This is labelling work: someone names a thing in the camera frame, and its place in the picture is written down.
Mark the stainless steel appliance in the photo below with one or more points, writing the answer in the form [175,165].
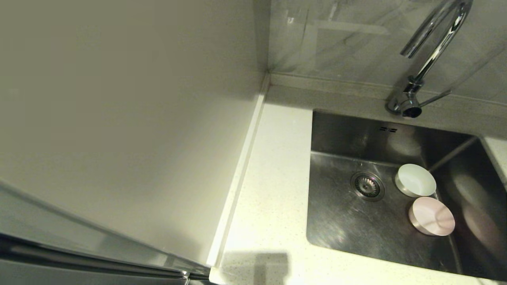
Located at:
[59,245]

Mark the round metal drain strainer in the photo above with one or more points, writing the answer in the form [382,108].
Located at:
[367,186]

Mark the pale green bowl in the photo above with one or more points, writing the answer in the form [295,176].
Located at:
[416,180]

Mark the pink bowl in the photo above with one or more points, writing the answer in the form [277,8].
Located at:
[431,215]

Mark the chrome gooseneck faucet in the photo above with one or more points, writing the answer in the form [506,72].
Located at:
[435,51]

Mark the stainless steel sink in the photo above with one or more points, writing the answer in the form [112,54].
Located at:
[348,229]

